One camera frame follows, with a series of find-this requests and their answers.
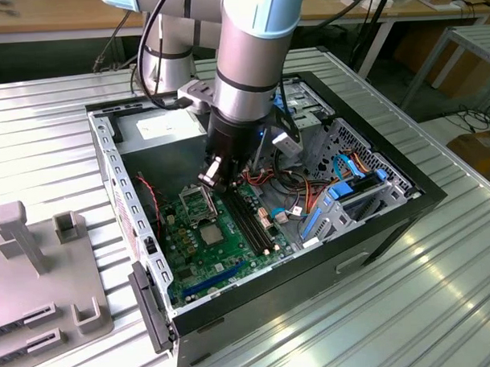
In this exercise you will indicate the blue expansion slot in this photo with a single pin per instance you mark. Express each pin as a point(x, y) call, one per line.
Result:
point(216, 278)

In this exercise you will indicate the green motherboard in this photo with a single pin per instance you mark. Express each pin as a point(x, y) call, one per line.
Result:
point(215, 259)

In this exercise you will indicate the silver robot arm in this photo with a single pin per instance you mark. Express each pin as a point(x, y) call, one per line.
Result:
point(244, 58)

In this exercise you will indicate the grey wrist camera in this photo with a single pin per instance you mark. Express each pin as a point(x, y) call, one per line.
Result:
point(195, 92)

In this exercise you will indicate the silver drive bay cage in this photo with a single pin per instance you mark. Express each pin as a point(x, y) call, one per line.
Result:
point(311, 121)

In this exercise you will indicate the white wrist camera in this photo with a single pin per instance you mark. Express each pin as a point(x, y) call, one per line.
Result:
point(287, 145)

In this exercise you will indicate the black PC case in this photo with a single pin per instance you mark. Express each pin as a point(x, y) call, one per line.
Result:
point(273, 303)

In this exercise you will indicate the blue drive bracket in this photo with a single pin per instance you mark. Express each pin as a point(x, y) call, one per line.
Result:
point(278, 99)

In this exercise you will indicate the silver topped CPU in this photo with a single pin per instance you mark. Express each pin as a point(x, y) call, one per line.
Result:
point(211, 235)

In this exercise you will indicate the black camera bracket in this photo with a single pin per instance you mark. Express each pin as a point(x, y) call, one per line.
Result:
point(285, 121)

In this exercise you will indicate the wooden desk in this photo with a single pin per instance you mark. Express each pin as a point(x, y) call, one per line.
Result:
point(42, 19)

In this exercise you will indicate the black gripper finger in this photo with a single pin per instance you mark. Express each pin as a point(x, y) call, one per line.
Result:
point(212, 172)

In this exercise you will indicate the grey parts rack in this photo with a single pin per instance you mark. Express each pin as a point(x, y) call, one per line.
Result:
point(51, 279)

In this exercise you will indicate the RAM slot white latches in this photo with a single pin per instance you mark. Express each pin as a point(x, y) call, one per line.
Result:
point(258, 221)
point(246, 221)

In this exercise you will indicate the blue plastic rail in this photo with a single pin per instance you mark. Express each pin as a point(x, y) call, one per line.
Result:
point(311, 225)

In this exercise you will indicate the RAM slot black latches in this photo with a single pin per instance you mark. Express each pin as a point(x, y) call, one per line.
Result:
point(252, 221)
point(240, 222)

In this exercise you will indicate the silver disk bay cage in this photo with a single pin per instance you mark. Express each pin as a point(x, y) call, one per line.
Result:
point(333, 222)

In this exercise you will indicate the CPU socket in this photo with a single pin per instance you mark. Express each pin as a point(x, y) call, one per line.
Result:
point(197, 235)

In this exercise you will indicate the hard disk in blue carrier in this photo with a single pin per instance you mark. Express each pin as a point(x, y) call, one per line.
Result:
point(342, 191)

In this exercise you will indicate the grey power supply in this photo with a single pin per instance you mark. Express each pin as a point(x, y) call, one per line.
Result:
point(156, 170)

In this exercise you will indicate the white flat box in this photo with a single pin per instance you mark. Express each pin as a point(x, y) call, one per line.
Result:
point(367, 2)

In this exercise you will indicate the grey metal frame table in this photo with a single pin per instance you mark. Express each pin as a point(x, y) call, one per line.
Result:
point(477, 34)

